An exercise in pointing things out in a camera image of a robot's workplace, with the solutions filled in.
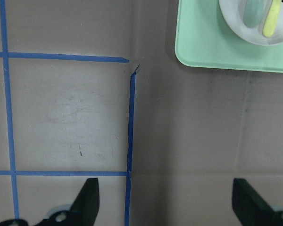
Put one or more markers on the white round plate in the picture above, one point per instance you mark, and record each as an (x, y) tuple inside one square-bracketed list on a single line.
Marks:
[(231, 21)]

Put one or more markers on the green plastic spoon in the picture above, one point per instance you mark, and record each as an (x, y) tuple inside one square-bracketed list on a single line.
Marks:
[(253, 13)]

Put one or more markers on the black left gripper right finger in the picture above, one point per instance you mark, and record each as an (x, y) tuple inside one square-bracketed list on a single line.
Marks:
[(250, 208)]

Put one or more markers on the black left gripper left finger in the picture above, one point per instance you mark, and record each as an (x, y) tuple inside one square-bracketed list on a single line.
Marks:
[(83, 211)]

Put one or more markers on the light green tray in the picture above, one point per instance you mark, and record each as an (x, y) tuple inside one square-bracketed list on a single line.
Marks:
[(205, 39)]

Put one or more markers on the yellow plastic fork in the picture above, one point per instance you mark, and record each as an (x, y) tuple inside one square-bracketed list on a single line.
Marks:
[(271, 18)]

